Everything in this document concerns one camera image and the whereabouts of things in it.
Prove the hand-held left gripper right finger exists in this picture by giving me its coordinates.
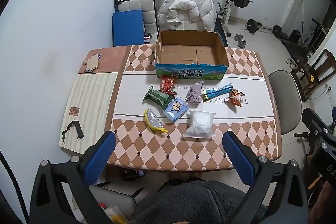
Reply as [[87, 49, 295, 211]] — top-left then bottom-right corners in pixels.
[[222, 131, 309, 224]]

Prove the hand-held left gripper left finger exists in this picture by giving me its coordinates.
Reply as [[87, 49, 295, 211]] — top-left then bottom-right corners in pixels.
[[29, 131, 117, 224]]

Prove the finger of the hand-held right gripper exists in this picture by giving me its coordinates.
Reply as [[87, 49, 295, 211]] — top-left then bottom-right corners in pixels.
[[302, 108, 332, 139]]

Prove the white cotton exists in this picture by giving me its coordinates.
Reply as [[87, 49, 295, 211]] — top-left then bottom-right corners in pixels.
[[182, 110, 216, 139]]

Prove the orange cartoon snack packet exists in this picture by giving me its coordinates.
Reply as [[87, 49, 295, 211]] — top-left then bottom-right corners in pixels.
[[227, 88, 246, 107]]

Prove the yellow silver snack packet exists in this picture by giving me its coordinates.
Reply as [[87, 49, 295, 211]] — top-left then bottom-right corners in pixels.
[[144, 108, 168, 133]]

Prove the long teal packet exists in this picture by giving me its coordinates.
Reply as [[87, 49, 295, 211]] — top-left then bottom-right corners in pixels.
[[201, 83, 234, 102]]

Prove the grey purple cloth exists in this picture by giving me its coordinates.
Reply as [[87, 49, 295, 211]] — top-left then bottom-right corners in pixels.
[[186, 81, 205, 105]]

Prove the green packet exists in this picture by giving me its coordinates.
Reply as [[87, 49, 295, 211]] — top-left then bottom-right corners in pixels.
[[142, 86, 175, 110]]

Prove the blue cartoon tissue pack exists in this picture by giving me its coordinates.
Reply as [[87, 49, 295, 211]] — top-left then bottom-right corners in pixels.
[[163, 98, 189, 123]]

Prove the red snack packet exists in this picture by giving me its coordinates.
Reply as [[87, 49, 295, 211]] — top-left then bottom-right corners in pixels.
[[161, 75, 177, 94]]

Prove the cardboard box with blue print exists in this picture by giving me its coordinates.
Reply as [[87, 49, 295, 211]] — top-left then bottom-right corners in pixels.
[[154, 30, 229, 82]]

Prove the person's right forearm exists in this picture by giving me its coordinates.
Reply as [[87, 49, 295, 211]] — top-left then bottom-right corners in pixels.
[[319, 182, 336, 214]]

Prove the beige round chair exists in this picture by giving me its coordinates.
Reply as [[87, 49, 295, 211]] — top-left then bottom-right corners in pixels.
[[268, 70, 303, 135]]

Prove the striped beige table mat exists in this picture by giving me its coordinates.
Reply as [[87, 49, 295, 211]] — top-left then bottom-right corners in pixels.
[[59, 72, 120, 156]]

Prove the brown wooden chair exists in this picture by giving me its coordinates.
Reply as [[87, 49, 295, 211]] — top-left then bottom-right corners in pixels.
[[291, 49, 336, 102]]

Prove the person's grey fleece clothing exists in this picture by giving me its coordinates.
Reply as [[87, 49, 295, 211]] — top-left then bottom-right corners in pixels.
[[130, 179, 265, 224]]

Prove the dark floor mat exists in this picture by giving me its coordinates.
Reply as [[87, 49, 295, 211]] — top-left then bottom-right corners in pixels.
[[281, 38, 313, 62]]

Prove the small cardboard piece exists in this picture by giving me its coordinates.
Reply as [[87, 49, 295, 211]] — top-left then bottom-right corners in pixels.
[[85, 56, 100, 71]]

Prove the smartphone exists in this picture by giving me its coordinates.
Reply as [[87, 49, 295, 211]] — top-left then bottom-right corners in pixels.
[[84, 53, 102, 74]]

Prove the thin black pole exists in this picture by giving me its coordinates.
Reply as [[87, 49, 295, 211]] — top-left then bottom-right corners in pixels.
[[301, 0, 305, 41]]

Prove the short barbell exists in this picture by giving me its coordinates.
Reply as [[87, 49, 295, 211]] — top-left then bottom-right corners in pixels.
[[246, 19, 282, 38]]

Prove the blue folded mat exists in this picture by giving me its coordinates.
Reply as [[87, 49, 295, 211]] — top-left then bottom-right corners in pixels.
[[112, 10, 146, 46]]

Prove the black weight bench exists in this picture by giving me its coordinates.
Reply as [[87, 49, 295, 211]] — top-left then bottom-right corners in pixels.
[[214, 1, 229, 46]]

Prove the white chair under jacket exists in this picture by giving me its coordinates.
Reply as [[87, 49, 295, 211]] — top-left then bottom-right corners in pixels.
[[168, 21, 208, 31]]

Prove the white tufted chair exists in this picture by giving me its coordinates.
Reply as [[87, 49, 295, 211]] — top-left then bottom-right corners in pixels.
[[115, 0, 158, 45]]

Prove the white puffer jacket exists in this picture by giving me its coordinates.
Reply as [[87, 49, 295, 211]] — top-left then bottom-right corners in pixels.
[[157, 0, 218, 33]]

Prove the black plastic bracket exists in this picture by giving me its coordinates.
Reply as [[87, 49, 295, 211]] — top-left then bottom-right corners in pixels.
[[62, 120, 84, 144]]

